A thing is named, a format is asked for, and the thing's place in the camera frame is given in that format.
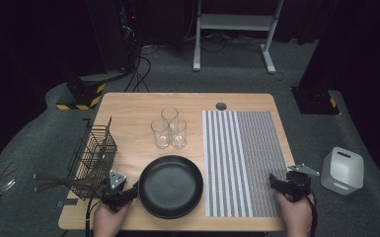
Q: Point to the white metal stand frame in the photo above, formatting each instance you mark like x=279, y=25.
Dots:
x=237, y=22

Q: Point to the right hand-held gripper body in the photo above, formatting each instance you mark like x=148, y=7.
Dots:
x=297, y=186

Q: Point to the person's left hand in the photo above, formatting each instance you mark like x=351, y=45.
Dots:
x=107, y=222

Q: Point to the grey table grommet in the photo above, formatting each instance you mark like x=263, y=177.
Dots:
x=221, y=106

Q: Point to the clear drinking glass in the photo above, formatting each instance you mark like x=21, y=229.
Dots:
x=169, y=113
x=159, y=135
x=178, y=136

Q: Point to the white box-shaped device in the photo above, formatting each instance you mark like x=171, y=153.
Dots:
x=342, y=171

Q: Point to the black pillar stand base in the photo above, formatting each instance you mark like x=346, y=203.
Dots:
x=312, y=102

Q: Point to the black equipment rack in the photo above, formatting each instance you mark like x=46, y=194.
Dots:
x=112, y=39

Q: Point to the grey striped placemat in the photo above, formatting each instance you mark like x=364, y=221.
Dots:
x=243, y=148

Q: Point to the black yellow striped stand base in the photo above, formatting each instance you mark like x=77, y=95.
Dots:
x=85, y=92

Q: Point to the grey tape strip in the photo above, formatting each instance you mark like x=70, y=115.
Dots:
x=66, y=203

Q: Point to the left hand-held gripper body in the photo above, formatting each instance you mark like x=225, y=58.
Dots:
x=115, y=182

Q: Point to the person's right hand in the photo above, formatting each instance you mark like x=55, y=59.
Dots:
x=296, y=217

